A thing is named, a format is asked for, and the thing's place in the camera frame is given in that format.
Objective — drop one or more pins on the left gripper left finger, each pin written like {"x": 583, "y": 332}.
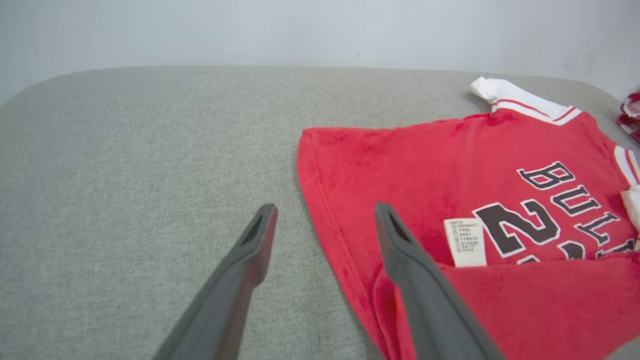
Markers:
{"x": 225, "y": 300}

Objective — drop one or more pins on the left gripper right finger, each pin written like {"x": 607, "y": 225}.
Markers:
{"x": 435, "y": 315}

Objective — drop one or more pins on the red white Bulls jersey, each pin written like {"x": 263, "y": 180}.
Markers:
{"x": 400, "y": 160}

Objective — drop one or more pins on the red white-striped shorts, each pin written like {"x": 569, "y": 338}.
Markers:
{"x": 631, "y": 117}

